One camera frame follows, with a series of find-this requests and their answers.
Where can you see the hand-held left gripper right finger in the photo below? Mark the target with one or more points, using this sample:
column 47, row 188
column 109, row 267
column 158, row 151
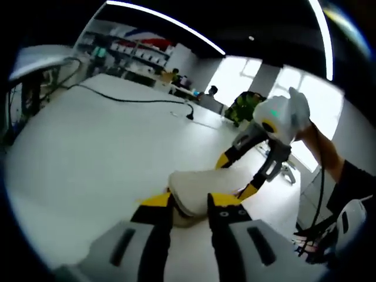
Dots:
column 226, row 241

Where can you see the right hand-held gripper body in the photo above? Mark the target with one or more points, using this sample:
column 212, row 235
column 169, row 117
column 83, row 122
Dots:
column 282, row 117

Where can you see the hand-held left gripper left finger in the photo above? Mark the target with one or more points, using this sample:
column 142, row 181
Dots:
column 152, row 241

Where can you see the beige cutlery case lid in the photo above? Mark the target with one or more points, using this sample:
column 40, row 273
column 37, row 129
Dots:
column 199, row 188

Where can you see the potted green plant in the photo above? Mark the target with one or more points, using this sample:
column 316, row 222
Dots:
column 243, row 108

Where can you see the person's patterned clothing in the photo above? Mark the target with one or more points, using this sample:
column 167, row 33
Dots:
column 311, row 249

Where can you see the ceiling strip light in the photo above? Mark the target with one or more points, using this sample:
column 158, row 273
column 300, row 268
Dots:
column 324, row 38
column 167, row 25

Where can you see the white worn device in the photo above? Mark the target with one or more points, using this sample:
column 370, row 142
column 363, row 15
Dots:
column 351, row 223

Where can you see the cardboard box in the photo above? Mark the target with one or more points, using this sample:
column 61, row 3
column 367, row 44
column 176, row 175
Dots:
column 167, row 76

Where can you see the storage shelf unit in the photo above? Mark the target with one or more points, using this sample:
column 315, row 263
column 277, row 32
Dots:
column 132, row 50

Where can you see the teal-lit computer monitor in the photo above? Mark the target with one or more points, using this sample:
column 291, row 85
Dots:
column 100, row 53

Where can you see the black-legged laptop stand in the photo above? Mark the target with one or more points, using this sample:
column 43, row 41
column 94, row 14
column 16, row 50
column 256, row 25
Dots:
column 32, row 94

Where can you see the open white laptop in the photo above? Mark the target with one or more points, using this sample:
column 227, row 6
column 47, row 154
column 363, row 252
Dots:
column 38, row 60

